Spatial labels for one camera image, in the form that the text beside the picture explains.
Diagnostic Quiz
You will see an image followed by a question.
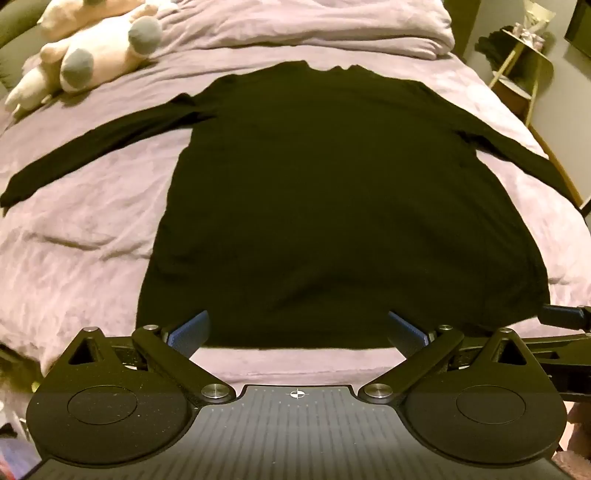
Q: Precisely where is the yellow side table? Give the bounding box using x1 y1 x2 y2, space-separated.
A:
488 28 555 126

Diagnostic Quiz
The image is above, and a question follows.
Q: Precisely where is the pink plush toy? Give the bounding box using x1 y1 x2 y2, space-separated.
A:
36 0 178 34

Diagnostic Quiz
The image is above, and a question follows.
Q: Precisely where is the dark wall picture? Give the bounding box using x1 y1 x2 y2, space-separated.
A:
565 0 591 44

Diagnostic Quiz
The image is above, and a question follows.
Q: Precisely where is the paper-wrapped bouquet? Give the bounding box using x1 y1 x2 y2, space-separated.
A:
521 0 557 34

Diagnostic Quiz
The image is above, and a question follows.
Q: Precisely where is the black long-sleeve shirt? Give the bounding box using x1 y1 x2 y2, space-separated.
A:
0 60 578 352

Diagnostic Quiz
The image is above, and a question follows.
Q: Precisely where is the dark clothing pile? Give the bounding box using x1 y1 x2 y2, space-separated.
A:
475 30 511 70

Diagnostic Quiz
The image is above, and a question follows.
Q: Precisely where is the white plush toy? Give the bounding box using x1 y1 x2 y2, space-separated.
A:
4 59 63 114

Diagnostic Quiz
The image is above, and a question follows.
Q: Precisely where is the pink plush with grey feet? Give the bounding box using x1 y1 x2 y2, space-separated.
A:
41 16 163 94

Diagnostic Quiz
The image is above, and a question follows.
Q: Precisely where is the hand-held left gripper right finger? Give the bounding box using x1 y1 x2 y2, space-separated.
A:
358 311 539 405

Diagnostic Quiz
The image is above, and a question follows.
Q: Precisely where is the green headboard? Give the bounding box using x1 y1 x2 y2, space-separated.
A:
0 0 52 90

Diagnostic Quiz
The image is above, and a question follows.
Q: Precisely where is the purple duvet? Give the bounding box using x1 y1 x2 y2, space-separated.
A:
152 0 456 61

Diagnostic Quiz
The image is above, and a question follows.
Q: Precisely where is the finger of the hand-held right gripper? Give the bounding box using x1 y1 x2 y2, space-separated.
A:
538 304 591 332
524 335 591 367

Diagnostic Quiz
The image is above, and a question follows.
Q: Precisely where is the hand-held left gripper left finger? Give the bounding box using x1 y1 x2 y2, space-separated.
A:
59 310 235 405

